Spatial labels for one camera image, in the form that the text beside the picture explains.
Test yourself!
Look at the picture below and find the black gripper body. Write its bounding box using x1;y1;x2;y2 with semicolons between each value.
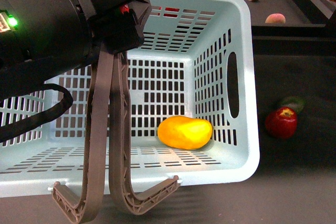
77;0;151;53

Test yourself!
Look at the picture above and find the grey basket handle with tape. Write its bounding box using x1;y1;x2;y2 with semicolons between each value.
109;52;180;215

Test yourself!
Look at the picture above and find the light blue plastic basket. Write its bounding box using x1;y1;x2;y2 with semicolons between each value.
1;0;259;197

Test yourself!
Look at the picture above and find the yellow mango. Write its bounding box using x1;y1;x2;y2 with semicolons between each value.
157;115;213;150

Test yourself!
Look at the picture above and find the pink peach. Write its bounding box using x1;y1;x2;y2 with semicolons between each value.
265;13;286;24

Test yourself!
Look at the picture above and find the black display tray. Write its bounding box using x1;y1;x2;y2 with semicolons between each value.
246;0;335;39

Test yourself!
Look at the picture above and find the red apple on lower shelf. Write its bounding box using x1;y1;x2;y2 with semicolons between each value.
265;106;298;140

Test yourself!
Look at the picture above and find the black cable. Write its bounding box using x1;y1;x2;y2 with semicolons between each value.
0;83;74;144

